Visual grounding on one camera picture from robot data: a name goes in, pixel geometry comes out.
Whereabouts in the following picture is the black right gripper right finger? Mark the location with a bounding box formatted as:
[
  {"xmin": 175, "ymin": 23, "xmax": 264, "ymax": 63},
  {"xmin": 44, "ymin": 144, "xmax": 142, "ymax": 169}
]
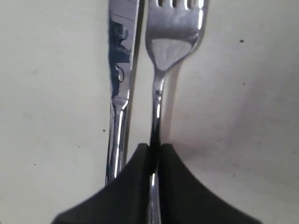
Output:
[{"xmin": 158, "ymin": 144, "xmax": 259, "ymax": 224}]

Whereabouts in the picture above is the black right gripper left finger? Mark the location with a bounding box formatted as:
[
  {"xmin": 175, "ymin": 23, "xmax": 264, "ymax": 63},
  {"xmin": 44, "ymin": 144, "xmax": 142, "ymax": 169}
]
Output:
[{"xmin": 53, "ymin": 143, "xmax": 150, "ymax": 224}]

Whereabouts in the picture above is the silver fork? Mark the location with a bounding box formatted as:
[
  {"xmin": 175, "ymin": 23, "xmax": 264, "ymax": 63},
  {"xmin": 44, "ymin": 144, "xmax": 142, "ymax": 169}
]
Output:
[{"xmin": 145, "ymin": 0, "xmax": 207, "ymax": 224}]

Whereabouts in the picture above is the silver table knife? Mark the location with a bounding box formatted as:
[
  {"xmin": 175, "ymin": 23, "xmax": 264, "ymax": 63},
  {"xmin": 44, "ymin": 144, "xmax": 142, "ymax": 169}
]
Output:
[{"xmin": 105, "ymin": 0, "xmax": 140, "ymax": 184}]

